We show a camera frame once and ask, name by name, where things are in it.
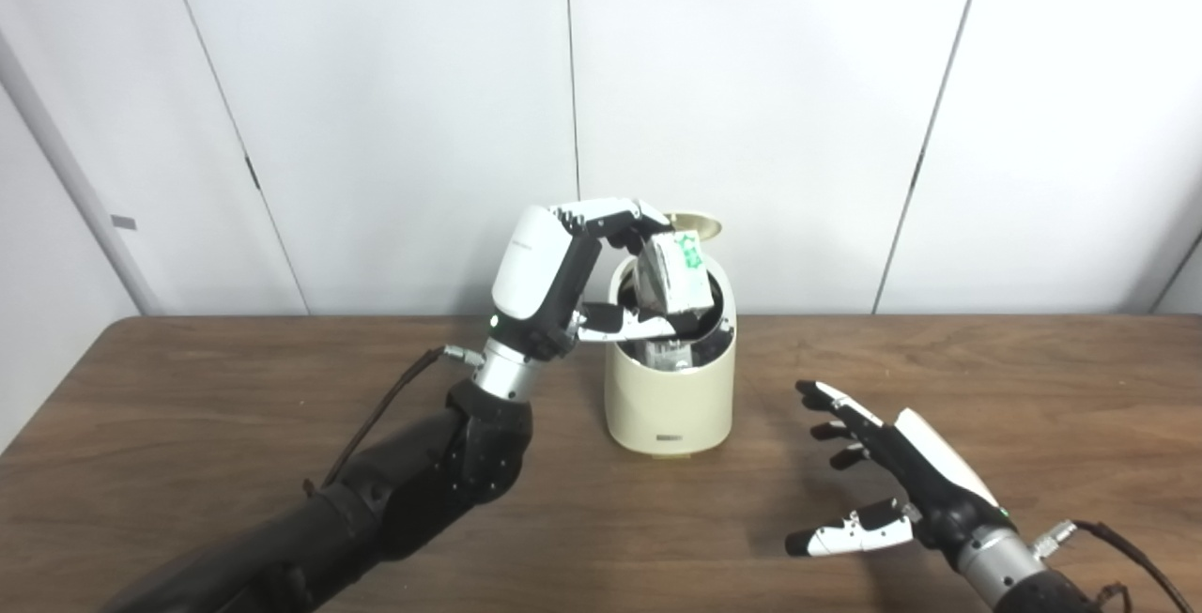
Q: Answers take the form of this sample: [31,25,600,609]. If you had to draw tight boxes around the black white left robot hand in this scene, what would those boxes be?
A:
[488,198,701,360]

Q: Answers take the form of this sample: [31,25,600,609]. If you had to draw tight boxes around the green white milk carton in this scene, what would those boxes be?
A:
[639,231,715,316]

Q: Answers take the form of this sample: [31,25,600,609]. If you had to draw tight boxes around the cream-colored bin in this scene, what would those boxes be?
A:
[604,211,737,456]

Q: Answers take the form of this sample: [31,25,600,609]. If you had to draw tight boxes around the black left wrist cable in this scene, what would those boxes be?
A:
[300,345,485,497]

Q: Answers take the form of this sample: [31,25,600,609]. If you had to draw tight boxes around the black bin liner bag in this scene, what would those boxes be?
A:
[615,270,733,375]

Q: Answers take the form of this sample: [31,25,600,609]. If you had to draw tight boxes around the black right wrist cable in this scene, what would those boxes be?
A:
[1031,519,1194,613]

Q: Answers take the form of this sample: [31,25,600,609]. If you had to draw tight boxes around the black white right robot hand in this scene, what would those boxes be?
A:
[785,380,1017,559]

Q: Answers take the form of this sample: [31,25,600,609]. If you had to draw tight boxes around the round cream bin lid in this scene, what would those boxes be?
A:
[662,211,725,243]

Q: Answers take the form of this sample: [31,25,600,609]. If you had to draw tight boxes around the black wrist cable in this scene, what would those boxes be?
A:
[1031,519,1194,613]
[300,345,485,497]

